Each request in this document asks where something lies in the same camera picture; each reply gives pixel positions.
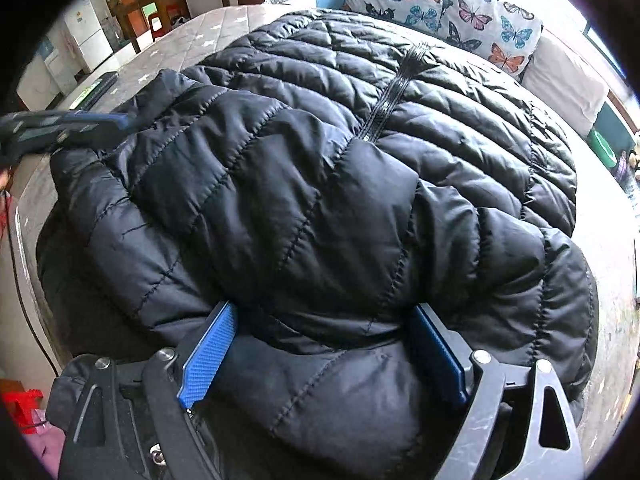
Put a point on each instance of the red plastic stool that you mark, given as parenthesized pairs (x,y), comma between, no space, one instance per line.
(159,22)
(20,405)

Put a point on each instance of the black flat case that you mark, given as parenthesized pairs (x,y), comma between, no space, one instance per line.
(100,87)

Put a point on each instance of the white pillow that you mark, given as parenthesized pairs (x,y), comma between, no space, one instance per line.
(565,80)

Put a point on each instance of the green basin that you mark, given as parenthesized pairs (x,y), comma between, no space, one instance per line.
(602,150)

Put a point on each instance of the pink cloth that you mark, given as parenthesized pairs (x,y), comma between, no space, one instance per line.
(42,442)

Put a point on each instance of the white appliance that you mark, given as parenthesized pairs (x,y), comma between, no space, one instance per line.
(37,80)

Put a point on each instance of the white refrigerator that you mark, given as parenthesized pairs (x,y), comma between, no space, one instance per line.
(87,35)

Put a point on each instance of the phone with green screen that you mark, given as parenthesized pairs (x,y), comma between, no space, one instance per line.
(86,96)

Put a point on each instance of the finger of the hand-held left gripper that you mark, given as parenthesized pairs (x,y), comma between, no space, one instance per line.
(100,127)

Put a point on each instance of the teal cushion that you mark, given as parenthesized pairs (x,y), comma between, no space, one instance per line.
(615,120)

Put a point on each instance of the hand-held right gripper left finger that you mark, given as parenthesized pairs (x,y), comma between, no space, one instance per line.
(210,355)

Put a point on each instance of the black puffer jacket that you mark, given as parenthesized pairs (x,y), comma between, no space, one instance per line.
(300,185)

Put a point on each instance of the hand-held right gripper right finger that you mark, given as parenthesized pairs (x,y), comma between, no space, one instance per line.
(440,355)

